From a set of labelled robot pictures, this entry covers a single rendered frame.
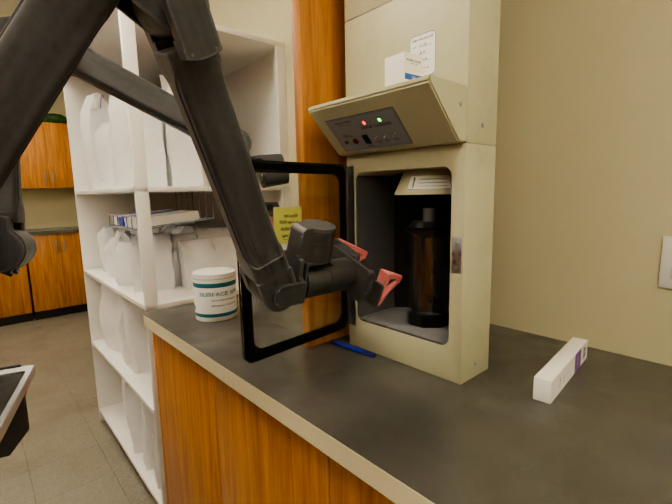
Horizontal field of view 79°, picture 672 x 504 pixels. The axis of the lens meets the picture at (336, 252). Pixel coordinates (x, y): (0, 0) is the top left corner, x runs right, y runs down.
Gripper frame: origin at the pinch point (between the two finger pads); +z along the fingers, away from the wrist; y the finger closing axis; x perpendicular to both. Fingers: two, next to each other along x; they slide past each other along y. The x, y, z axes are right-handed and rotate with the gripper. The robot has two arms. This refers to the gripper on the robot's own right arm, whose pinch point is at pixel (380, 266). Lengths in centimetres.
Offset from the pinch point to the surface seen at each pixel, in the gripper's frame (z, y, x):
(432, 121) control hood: 4.5, 2.5, -27.8
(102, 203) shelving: -2, 200, 72
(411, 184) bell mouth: 12.6, 8.4, -13.7
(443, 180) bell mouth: 15.6, 3.2, -16.6
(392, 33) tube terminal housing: 10.4, 23.6, -40.7
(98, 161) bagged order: -10, 173, 38
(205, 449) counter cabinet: -17, 25, 71
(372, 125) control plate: 3.3, 15.3, -23.4
